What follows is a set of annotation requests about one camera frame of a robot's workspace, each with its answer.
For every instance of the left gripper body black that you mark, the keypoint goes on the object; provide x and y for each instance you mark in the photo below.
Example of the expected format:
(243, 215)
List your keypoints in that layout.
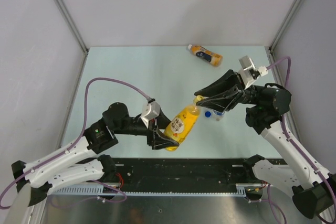
(139, 128)

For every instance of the left aluminium corner post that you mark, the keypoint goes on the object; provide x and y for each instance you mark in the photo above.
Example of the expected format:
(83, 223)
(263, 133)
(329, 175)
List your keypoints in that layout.
(60, 4)

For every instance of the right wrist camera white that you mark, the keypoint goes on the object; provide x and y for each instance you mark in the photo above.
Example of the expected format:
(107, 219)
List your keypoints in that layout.
(249, 74)

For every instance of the yellow juice bottle yellow cap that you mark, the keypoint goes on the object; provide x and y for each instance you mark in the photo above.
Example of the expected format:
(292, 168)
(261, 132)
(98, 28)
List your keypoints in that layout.
(182, 124)

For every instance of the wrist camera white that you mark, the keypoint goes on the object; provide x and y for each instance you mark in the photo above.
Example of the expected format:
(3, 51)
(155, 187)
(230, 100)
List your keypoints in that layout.
(150, 111)
(249, 74)

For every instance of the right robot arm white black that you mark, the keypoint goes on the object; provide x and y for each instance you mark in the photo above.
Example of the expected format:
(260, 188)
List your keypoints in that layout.
(310, 185)

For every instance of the blue bottle cap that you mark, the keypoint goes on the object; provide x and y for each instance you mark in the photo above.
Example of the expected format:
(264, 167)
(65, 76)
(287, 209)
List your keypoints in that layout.
(208, 114)

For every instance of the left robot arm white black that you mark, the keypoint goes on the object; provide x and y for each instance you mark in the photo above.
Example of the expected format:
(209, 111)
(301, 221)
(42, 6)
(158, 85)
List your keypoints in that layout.
(84, 160)

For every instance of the clear water bottle blue label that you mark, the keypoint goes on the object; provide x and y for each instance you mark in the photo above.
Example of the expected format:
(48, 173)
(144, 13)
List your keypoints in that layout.
(218, 115)

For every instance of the orange juice bottle white cap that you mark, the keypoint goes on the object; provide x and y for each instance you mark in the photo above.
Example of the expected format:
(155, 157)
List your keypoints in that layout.
(210, 57)

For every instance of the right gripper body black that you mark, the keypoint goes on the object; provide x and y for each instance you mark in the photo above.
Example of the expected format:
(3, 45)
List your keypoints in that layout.
(250, 95)

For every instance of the right aluminium corner post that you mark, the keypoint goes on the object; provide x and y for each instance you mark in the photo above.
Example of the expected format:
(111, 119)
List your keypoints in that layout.
(294, 8)

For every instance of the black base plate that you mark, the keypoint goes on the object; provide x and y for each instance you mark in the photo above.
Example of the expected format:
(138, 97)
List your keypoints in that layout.
(180, 175)

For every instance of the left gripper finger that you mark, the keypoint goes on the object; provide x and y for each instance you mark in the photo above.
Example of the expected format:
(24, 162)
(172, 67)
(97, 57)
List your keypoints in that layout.
(162, 120)
(160, 141)

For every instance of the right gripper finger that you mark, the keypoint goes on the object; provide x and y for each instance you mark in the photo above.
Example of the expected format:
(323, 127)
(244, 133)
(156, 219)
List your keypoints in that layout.
(213, 103)
(224, 83)

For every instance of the aluminium corner post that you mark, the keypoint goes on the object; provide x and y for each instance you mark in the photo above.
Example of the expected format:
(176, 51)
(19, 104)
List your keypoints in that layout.
(294, 8)
(60, 4)

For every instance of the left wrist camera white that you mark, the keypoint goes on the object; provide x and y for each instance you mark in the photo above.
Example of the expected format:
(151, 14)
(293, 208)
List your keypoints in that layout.
(150, 111)

